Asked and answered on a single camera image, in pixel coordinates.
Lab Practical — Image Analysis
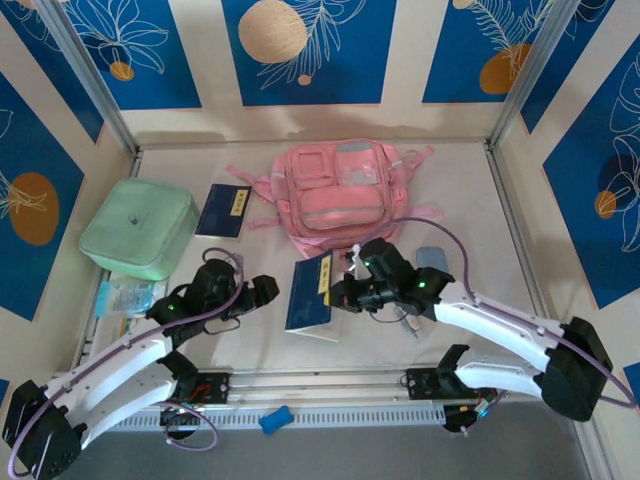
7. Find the dark blue notebook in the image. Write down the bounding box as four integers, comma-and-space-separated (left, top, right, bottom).
193, 183, 254, 240
284, 253, 341, 344

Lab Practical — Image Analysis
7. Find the pink school backpack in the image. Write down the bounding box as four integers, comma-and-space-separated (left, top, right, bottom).
224, 138, 446, 255

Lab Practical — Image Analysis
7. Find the clear plastic stationery bag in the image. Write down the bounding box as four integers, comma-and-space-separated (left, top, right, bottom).
392, 307, 426, 346

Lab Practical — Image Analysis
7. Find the mint green lunch bag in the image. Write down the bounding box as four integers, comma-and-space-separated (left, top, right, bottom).
78, 178, 201, 281

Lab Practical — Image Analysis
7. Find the grey blue pencil case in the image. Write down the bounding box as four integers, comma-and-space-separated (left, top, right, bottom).
415, 246, 450, 275

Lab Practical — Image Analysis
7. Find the light blue tissue packet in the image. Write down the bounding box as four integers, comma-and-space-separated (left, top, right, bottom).
94, 280, 157, 317

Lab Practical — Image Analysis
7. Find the blue bone-shaped object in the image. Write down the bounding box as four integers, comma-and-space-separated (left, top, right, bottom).
258, 405, 292, 436

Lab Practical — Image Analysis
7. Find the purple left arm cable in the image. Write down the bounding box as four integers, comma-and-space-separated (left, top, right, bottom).
4, 247, 246, 476

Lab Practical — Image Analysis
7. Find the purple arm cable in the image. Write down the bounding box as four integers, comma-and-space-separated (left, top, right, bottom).
367, 217, 639, 409
4, 247, 246, 476

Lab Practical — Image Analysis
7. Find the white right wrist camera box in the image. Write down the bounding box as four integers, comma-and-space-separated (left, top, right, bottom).
348, 243, 369, 279

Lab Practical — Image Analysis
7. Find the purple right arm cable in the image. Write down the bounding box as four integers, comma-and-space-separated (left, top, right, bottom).
367, 217, 639, 409

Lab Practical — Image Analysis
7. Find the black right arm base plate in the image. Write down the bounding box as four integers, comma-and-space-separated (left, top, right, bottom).
405, 367, 501, 401

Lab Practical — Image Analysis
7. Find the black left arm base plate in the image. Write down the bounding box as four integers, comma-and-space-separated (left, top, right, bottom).
169, 370, 232, 405

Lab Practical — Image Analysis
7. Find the aluminium mounting rail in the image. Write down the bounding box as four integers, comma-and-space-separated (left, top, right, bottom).
49, 367, 506, 411

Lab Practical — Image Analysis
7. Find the grey slotted cable duct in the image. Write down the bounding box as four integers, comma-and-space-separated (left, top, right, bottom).
102, 402, 447, 432

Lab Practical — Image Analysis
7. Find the aluminium table edge rail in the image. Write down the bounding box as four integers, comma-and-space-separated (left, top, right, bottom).
485, 142, 556, 326
72, 149, 146, 374

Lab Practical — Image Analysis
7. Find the aluminium frame post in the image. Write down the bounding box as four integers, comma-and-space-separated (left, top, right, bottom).
492, 0, 584, 150
37, 0, 140, 157

